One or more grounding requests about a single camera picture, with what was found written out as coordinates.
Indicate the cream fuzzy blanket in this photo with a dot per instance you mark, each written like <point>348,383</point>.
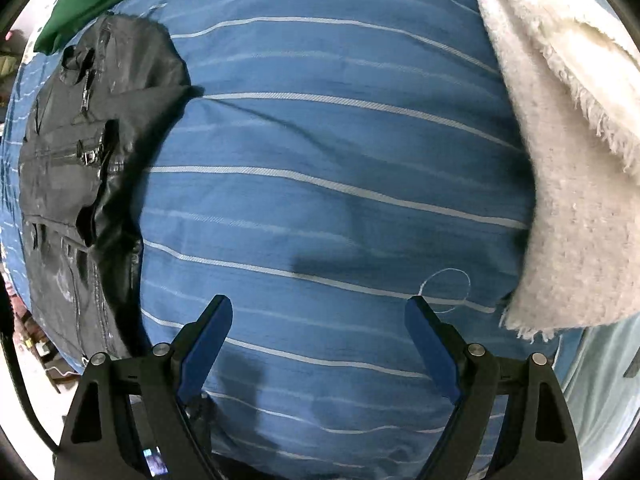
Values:
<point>560,160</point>

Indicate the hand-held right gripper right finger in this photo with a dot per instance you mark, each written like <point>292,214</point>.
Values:
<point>434,347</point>

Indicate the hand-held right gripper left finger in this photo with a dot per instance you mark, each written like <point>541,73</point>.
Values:
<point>204,347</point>

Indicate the black leather jacket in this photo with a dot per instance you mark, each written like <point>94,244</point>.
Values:
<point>75,200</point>

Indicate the blue striped bed sheet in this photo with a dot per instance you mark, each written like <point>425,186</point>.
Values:
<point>325,185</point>

